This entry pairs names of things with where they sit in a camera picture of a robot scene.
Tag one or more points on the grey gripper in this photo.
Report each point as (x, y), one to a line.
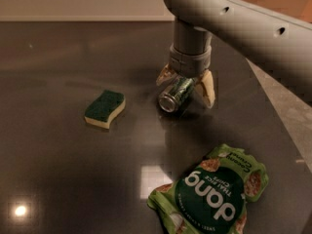
(188, 63)

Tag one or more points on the green soda can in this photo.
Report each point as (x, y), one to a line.
(173, 97)

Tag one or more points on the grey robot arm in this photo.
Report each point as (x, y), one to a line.
(278, 44)

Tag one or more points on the green and yellow sponge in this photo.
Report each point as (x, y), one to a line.
(105, 109)

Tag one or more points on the green chips bag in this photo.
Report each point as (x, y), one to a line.
(213, 198)

